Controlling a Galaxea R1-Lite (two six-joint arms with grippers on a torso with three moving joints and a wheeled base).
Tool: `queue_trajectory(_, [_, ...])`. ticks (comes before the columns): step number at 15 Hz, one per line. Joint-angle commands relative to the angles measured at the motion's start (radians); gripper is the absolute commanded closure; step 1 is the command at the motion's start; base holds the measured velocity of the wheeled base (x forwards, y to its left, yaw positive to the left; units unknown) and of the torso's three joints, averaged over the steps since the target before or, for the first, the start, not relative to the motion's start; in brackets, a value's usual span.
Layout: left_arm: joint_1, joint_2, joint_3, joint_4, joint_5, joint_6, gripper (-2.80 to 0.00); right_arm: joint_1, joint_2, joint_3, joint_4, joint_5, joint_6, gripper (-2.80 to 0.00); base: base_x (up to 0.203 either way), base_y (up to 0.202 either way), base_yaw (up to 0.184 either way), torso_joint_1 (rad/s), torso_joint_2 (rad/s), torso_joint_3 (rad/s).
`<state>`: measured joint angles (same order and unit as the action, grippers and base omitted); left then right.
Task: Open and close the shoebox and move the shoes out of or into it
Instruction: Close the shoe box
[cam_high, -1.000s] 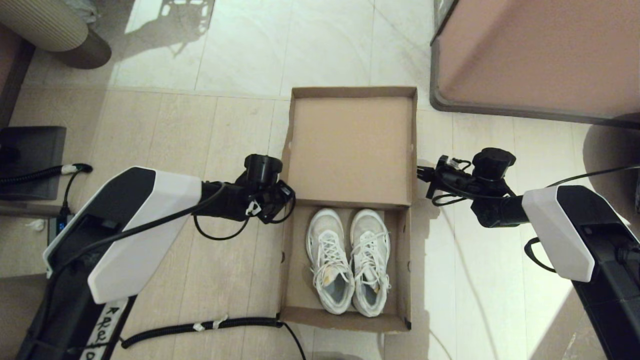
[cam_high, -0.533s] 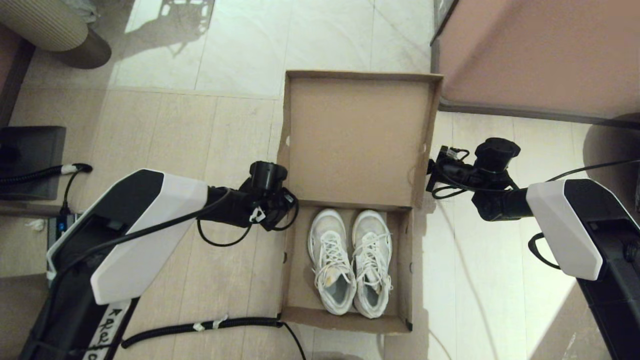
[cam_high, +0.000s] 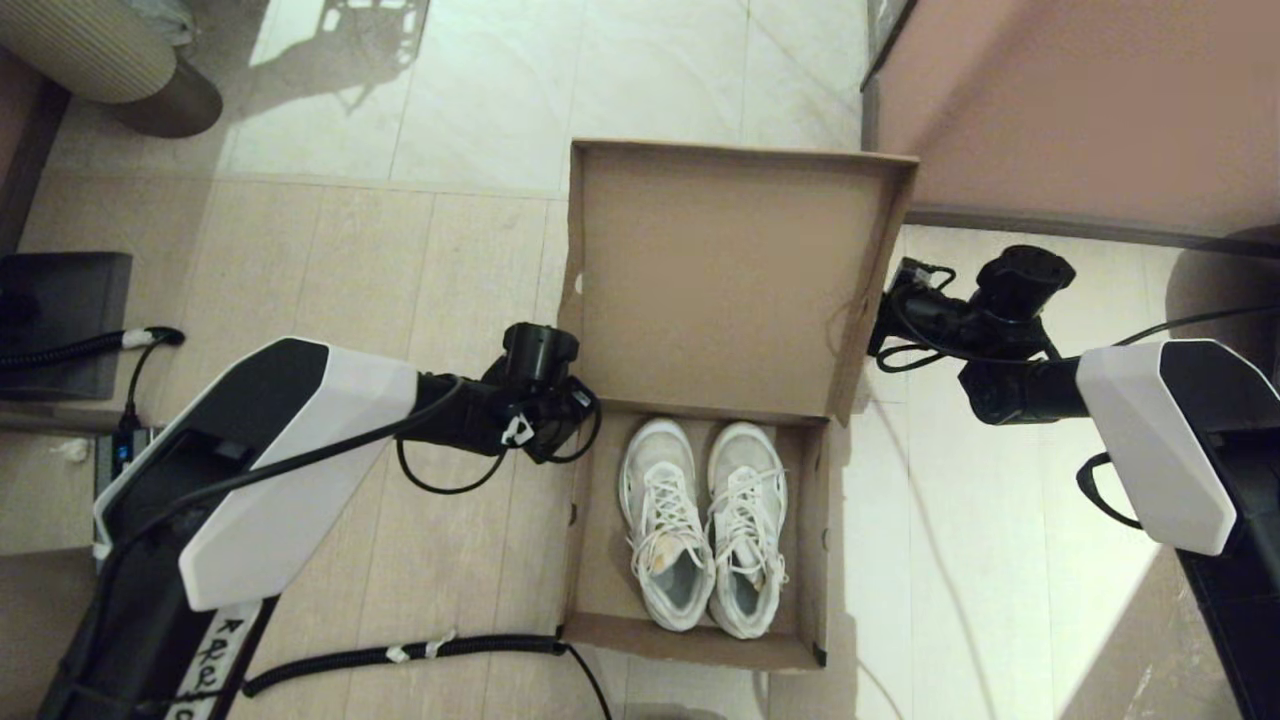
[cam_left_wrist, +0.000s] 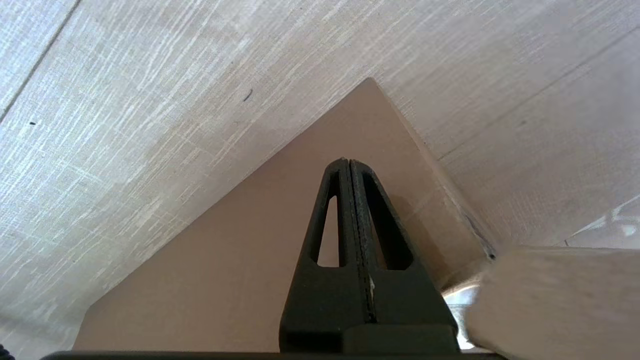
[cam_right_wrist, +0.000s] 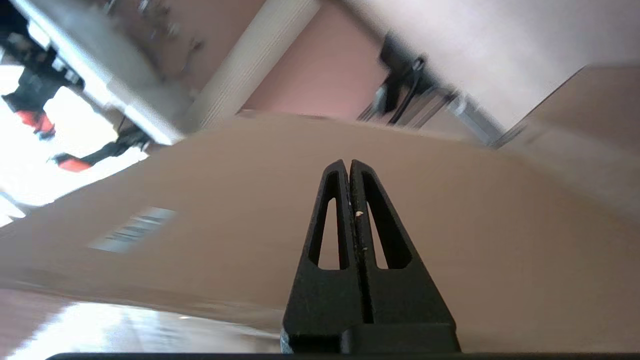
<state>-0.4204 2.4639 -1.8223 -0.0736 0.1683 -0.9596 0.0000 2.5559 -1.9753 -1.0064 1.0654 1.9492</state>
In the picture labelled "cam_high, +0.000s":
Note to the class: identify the white lace-up sneaker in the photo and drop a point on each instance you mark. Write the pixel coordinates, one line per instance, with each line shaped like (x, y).
(660, 470)
(750, 470)

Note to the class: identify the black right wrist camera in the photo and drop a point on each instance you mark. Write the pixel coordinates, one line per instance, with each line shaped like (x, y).
(1025, 280)

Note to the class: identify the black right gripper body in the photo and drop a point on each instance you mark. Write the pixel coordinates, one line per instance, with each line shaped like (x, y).
(930, 320)

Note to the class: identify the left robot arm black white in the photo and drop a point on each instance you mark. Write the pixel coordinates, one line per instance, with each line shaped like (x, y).
(300, 470)

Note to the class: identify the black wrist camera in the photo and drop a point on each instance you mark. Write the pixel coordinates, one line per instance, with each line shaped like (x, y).
(1025, 280)
(540, 350)

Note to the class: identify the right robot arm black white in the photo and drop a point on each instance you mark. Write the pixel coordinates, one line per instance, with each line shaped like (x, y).
(1160, 440)

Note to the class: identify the crumpled clear plastic bag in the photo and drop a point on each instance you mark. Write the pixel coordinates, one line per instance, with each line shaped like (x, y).
(165, 20)

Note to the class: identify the pink cabinet with grey base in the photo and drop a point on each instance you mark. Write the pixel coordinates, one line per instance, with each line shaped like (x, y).
(1100, 80)

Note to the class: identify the small white paper scrap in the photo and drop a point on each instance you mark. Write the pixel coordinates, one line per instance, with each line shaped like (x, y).
(70, 450)

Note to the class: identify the brown cardboard shoe box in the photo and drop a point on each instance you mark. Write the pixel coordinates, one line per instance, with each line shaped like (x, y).
(720, 280)

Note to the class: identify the small grey electronic device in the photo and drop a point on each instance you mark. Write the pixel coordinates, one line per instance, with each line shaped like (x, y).
(125, 455)

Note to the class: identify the large clear plastic sheet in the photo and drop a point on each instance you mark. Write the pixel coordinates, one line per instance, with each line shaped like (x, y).
(1150, 690)

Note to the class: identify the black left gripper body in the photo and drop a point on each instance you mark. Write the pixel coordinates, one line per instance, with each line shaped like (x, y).
(540, 420)

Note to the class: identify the ribbed beige round pouf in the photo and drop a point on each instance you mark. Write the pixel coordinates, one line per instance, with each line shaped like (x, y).
(80, 50)

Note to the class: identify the dark grey box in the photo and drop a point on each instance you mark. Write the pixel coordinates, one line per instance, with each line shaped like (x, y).
(70, 290)

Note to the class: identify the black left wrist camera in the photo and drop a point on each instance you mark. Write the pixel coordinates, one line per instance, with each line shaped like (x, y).
(540, 350)

